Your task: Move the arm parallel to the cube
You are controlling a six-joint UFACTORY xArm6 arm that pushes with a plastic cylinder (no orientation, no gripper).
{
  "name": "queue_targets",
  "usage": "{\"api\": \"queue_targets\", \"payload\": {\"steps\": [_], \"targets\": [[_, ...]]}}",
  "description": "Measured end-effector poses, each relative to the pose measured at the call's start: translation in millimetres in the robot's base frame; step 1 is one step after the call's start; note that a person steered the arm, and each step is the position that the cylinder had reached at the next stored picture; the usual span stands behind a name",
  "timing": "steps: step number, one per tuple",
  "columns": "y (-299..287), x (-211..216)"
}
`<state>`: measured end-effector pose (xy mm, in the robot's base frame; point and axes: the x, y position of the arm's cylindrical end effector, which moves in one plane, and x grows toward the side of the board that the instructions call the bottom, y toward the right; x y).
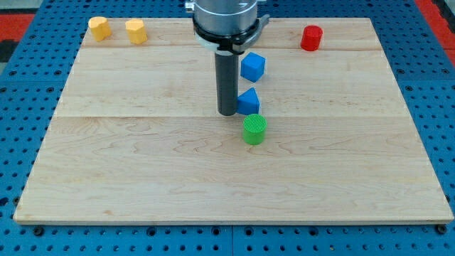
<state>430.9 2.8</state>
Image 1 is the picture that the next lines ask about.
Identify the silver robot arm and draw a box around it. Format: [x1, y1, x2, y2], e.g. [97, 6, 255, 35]
[184, 0, 270, 56]

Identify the blue cube block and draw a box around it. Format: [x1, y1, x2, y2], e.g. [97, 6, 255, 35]
[240, 52, 266, 82]

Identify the green cylinder block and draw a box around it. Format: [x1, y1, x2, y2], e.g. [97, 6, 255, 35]
[242, 114, 267, 145]

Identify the blue triangular block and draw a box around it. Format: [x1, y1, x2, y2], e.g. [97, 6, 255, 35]
[237, 87, 260, 115]

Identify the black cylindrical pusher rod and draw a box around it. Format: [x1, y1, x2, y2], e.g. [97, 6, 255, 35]
[215, 53, 239, 116]

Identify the light wooden board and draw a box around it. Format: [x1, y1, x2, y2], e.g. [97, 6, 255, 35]
[14, 18, 454, 225]

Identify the red cylinder block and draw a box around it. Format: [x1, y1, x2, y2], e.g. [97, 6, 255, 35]
[300, 25, 323, 51]

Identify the yellow pentagon block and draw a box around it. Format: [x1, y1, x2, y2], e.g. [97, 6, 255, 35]
[125, 18, 148, 44]

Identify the yellow heart block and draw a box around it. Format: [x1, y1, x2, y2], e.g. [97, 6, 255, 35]
[88, 16, 112, 41]

